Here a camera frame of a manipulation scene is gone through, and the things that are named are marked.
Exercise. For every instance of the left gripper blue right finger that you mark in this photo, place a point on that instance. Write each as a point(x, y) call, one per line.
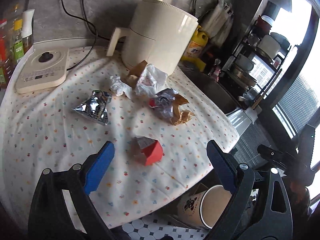
point(222, 165)

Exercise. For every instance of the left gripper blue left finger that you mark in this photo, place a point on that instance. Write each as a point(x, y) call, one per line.
point(96, 165)

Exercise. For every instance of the silver foil snack bag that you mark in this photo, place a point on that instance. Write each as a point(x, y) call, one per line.
point(95, 107)

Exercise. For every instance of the foil and brown paper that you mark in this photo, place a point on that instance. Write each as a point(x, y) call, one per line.
point(167, 105)

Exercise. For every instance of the white paper wrapper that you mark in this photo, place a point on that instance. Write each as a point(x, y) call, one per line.
point(151, 81)

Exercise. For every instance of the white trash bin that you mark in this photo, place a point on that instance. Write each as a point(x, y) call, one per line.
point(205, 208)

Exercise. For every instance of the person's right hand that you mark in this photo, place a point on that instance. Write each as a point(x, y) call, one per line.
point(299, 198)

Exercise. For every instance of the stainless steel sink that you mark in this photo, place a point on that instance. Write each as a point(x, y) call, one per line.
point(212, 89)

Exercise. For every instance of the dotted white tablecloth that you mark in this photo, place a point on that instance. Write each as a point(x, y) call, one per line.
point(40, 130)

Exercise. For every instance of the small crumpled white tissue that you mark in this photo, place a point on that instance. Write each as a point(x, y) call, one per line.
point(120, 88)

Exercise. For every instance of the black dish rack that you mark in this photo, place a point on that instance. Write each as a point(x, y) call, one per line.
point(266, 50)

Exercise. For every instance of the yellow detergent jug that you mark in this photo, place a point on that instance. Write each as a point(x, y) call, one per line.
point(195, 47)

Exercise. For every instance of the white induction cooktop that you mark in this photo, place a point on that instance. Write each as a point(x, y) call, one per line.
point(44, 68)

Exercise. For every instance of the hanging cloth towels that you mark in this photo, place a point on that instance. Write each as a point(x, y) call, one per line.
point(217, 23)

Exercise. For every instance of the cream air fryer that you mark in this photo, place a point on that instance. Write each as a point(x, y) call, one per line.
point(158, 34)

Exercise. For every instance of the condiment bottles rack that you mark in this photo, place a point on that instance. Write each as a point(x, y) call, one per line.
point(16, 39)

